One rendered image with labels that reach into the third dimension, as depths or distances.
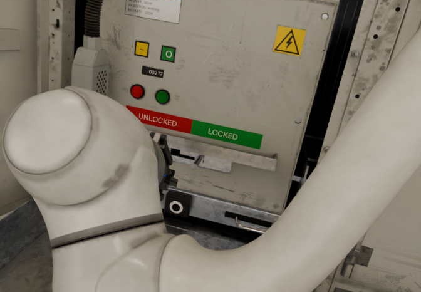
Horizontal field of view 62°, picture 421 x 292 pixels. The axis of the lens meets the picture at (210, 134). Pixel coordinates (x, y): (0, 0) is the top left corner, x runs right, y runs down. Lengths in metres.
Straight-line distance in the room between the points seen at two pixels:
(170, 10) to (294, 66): 0.28
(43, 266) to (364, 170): 0.62
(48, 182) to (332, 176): 0.20
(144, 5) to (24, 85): 0.32
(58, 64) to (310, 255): 0.70
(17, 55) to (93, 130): 0.59
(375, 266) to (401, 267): 0.05
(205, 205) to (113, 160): 0.58
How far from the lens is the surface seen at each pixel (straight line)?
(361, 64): 0.71
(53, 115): 0.28
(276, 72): 0.74
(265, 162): 0.75
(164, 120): 0.81
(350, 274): 0.87
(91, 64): 0.73
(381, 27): 0.71
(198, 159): 0.79
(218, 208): 0.85
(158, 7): 0.78
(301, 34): 0.74
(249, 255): 0.28
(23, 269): 0.76
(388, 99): 0.27
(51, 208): 0.32
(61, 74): 0.85
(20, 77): 0.86
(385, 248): 0.84
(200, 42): 0.76
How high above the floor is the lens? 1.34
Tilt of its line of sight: 19 degrees down
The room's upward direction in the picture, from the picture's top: 10 degrees clockwise
